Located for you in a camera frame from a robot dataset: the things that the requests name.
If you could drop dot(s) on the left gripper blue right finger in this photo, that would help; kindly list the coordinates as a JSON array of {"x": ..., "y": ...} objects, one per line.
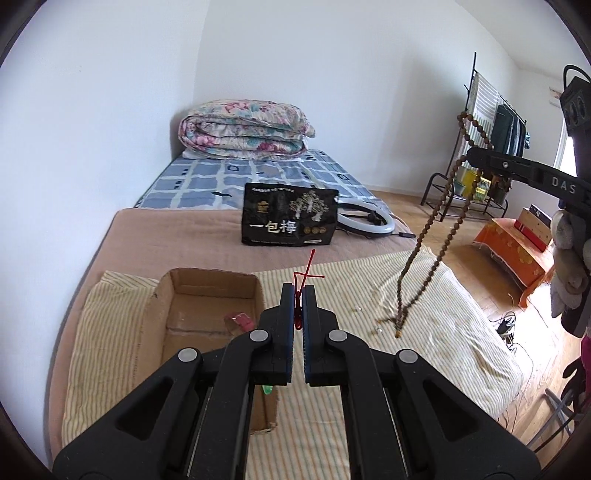
[{"x": 320, "y": 366}]

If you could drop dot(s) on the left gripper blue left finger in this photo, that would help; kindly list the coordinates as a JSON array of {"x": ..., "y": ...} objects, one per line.
[{"x": 275, "y": 367}]

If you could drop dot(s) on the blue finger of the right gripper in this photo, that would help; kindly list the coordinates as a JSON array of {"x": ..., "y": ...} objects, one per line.
[{"x": 506, "y": 166}]

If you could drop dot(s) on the red strap wristwatch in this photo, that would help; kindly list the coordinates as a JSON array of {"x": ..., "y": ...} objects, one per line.
[{"x": 238, "y": 323}]

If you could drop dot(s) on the gloved right hand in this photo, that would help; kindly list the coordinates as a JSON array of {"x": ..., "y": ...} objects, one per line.
[{"x": 571, "y": 256}]

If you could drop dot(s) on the dark hanging clothes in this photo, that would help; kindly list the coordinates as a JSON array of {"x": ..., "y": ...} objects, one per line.
[{"x": 510, "y": 135}]

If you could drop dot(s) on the books on orange table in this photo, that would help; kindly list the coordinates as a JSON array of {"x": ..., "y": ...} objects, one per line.
[{"x": 532, "y": 227}]

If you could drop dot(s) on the yellow green box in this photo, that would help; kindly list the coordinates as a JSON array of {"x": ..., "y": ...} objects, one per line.
[{"x": 464, "y": 181}]

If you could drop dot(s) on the black clothes rack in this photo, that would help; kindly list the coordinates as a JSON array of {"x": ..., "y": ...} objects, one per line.
[{"x": 496, "y": 203}]

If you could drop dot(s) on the striped hanging towel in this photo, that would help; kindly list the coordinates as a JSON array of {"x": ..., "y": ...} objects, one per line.
[{"x": 483, "y": 101}]

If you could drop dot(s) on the orange covered low table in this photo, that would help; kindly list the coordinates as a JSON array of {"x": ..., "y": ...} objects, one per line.
[{"x": 529, "y": 266}]

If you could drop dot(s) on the open brown cardboard box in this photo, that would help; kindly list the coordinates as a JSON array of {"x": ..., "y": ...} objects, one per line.
[{"x": 187, "y": 310}]

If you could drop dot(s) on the yellow striped towel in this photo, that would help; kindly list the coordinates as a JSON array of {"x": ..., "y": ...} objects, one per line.
[{"x": 391, "y": 301}]

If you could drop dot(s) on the black snack bag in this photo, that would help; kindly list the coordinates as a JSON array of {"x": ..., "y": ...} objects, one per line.
[{"x": 288, "y": 216}]

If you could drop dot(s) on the bed with brown blanket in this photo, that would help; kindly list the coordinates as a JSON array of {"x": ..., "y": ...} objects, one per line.
[{"x": 150, "y": 242}]

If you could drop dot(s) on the blue checkered bed sheet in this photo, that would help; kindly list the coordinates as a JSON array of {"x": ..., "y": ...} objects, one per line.
[{"x": 213, "y": 184}]

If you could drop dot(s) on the folded floral quilt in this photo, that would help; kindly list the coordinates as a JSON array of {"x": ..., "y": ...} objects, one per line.
[{"x": 245, "y": 129}]

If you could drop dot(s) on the white ring light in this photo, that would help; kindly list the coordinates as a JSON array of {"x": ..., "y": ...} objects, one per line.
[{"x": 365, "y": 219}]

